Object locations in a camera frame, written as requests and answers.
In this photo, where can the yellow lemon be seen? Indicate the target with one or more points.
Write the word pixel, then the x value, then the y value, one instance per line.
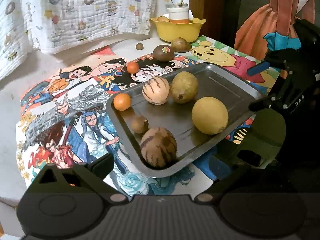
pixel 210 115

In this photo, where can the printed white muslin blanket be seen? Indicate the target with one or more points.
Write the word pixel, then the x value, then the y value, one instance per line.
pixel 11 42
pixel 87 10

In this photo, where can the wooden door frame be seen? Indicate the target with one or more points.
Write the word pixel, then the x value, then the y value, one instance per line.
pixel 212 7

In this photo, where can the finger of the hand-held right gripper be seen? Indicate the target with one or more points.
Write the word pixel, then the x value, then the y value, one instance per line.
pixel 265 103
pixel 258 69

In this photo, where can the cartoon boys drawing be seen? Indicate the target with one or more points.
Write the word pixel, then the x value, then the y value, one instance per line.
pixel 105 67

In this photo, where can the dark striped pepino melon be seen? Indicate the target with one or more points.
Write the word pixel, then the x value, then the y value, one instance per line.
pixel 158 147

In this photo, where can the pale fruit in bowl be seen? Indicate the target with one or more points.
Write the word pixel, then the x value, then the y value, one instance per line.
pixel 162 19

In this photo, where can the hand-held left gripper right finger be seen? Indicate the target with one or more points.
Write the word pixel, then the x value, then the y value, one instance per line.
pixel 218 166

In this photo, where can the small brown round fruit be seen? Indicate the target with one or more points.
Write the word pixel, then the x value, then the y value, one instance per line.
pixel 139 124
pixel 139 46

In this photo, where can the white jar with orange band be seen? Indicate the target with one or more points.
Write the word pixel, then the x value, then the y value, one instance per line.
pixel 178 13

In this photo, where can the yellow bear drawing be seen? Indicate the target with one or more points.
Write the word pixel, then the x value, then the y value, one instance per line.
pixel 217 55

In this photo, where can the small brown pear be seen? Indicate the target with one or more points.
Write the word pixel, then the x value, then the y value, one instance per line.
pixel 180 44

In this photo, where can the pale striped pepino melon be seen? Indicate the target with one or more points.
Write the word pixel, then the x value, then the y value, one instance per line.
pixel 155 90

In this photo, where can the blue and red drawing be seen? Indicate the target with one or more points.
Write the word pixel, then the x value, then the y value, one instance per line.
pixel 237 135

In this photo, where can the orange kumquat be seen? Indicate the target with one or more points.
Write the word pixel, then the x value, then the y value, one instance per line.
pixel 122 101
pixel 132 67

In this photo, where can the metal tray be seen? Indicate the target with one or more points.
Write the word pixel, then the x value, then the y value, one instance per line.
pixel 200 130

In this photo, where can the large green pear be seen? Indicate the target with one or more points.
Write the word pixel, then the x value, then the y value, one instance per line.
pixel 184 87

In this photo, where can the yellow plastic bowl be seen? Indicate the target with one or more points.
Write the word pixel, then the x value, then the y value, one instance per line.
pixel 177 31

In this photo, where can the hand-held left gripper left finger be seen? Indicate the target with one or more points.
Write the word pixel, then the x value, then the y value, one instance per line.
pixel 103 164

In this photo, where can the colourful anime figures drawing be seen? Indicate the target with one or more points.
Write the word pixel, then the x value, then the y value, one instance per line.
pixel 82 127

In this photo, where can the orange dress poster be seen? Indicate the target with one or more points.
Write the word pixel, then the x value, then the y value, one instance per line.
pixel 270 22

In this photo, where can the brown kiwi with sticker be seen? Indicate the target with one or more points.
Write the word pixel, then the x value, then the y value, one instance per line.
pixel 163 53

